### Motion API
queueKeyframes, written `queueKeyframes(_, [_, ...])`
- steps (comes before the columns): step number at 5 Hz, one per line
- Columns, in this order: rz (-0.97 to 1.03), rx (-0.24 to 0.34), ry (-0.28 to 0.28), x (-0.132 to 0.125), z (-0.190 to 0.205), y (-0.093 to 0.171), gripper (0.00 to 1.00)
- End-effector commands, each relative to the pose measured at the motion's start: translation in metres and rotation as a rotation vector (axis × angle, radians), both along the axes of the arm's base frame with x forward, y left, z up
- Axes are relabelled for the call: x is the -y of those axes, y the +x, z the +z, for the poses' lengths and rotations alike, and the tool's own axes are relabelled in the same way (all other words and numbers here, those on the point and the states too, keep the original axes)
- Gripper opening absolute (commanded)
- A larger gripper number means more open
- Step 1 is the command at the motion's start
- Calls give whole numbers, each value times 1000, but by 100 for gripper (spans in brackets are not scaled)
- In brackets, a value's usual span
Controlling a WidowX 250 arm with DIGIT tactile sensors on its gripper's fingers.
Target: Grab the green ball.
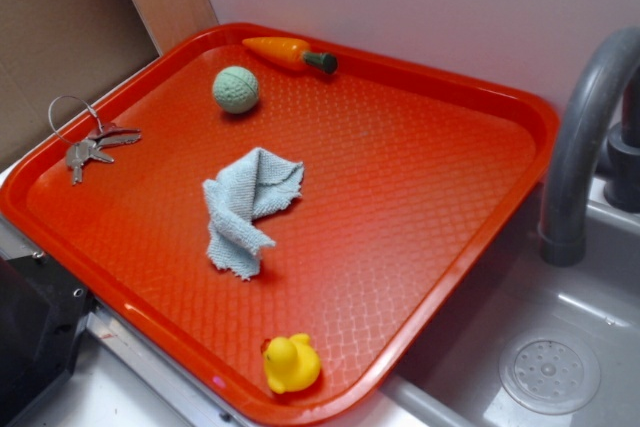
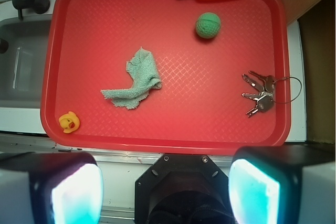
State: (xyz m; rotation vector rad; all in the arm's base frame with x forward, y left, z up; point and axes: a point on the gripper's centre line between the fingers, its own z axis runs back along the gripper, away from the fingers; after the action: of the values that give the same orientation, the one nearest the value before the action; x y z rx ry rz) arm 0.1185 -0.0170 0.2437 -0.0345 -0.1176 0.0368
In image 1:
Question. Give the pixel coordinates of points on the red plastic tray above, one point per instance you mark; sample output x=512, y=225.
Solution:
x=410, y=173

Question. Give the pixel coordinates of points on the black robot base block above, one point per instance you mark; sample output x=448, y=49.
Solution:
x=44, y=310

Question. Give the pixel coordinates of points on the light blue cloth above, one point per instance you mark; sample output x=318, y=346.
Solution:
x=257, y=185

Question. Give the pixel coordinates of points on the round sink drain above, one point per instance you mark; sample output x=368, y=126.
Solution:
x=549, y=371

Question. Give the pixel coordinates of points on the yellow rubber duck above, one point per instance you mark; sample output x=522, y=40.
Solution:
x=290, y=364

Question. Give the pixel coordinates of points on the silver keys on wire ring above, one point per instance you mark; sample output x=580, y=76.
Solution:
x=92, y=147

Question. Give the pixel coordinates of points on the grey toy faucet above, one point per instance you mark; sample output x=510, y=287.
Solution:
x=594, y=107

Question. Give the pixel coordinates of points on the green ball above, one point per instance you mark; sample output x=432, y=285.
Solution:
x=236, y=90

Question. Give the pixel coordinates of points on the orange toy carrot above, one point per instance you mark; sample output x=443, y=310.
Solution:
x=291, y=53

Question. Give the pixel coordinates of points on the dark grey faucet handle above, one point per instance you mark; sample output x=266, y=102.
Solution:
x=622, y=190

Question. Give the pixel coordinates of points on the brown cardboard panel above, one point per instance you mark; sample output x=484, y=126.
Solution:
x=79, y=47

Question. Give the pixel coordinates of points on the grey toy sink basin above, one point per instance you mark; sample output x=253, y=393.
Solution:
x=449, y=377

